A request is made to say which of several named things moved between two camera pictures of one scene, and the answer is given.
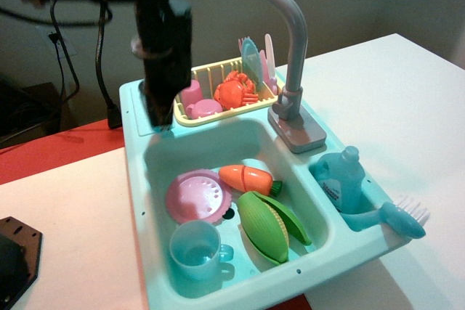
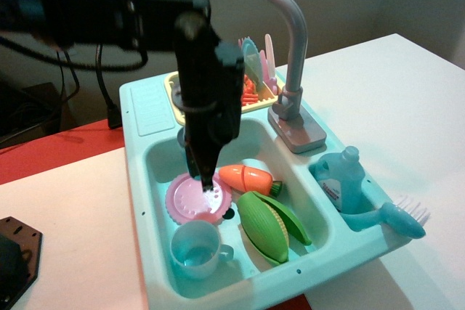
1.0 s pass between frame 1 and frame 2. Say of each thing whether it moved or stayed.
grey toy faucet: stayed
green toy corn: stayed
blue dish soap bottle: stayed
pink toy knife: stayed
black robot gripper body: moved
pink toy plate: stayed
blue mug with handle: stayed
